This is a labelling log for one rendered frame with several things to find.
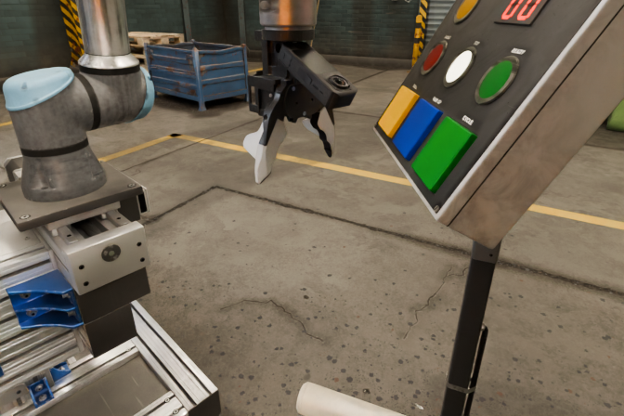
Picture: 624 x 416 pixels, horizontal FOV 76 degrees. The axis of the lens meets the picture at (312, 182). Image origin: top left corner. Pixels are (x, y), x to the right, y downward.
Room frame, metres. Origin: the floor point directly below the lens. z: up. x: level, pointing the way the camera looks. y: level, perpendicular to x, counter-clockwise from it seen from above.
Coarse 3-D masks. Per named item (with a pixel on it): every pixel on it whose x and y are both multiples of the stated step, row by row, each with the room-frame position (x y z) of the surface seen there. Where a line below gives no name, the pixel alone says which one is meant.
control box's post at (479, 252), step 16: (480, 256) 0.52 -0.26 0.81; (496, 256) 0.51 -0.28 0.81; (480, 272) 0.52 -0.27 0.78; (480, 288) 0.51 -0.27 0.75; (464, 304) 0.52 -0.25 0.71; (480, 304) 0.51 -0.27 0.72; (464, 320) 0.52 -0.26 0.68; (480, 320) 0.51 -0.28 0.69; (464, 336) 0.52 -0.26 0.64; (464, 352) 0.52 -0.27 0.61; (464, 368) 0.51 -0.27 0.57; (464, 384) 0.51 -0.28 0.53; (448, 400) 0.52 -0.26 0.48; (464, 400) 0.51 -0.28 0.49
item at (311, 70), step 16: (288, 48) 0.53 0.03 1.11; (304, 48) 0.55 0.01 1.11; (288, 64) 0.53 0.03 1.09; (304, 64) 0.51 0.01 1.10; (320, 64) 0.53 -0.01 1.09; (304, 80) 0.51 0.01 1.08; (320, 80) 0.49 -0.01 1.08; (336, 80) 0.49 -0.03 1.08; (320, 96) 0.49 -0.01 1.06; (336, 96) 0.48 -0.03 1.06; (352, 96) 0.49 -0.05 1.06
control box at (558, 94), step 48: (480, 0) 0.61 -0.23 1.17; (528, 0) 0.48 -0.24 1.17; (576, 0) 0.41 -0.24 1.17; (432, 48) 0.66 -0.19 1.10; (480, 48) 0.52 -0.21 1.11; (528, 48) 0.42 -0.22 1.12; (576, 48) 0.37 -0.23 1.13; (432, 96) 0.56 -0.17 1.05; (528, 96) 0.37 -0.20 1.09; (576, 96) 0.37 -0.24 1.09; (384, 144) 0.60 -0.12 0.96; (480, 144) 0.38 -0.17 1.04; (528, 144) 0.37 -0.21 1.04; (576, 144) 0.37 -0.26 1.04; (432, 192) 0.40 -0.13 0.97; (480, 192) 0.36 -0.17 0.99; (528, 192) 0.37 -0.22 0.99; (480, 240) 0.36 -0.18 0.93
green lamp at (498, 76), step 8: (504, 64) 0.44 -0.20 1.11; (488, 72) 0.45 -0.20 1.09; (496, 72) 0.44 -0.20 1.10; (504, 72) 0.42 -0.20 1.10; (488, 80) 0.44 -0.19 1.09; (496, 80) 0.43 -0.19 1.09; (504, 80) 0.42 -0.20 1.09; (480, 88) 0.45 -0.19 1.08; (488, 88) 0.43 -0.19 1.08; (496, 88) 0.42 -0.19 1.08; (480, 96) 0.44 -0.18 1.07; (488, 96) 0.42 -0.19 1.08
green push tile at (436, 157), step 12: (444, 120) 0.46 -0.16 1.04; (444, 132) 0.45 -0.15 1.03; (456, 132) 0.42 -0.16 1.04; (468, 132) 0.40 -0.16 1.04; (432, 144) 0.45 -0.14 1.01; (444, 144) 0.43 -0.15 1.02; (456, 144) 0.41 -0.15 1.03; (468, 144) 0.40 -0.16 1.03; (420, 156) 0.46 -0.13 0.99; (432, 156) 0.43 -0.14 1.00; (444, 156) 0.41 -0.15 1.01; (456, 156) 0.40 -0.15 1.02; (420, 168) 0.44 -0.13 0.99; (432, 168) 0.42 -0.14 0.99; (444, 168) 0.40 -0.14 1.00; (432, 180) 0.40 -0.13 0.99; (444, 180) 0.39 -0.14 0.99
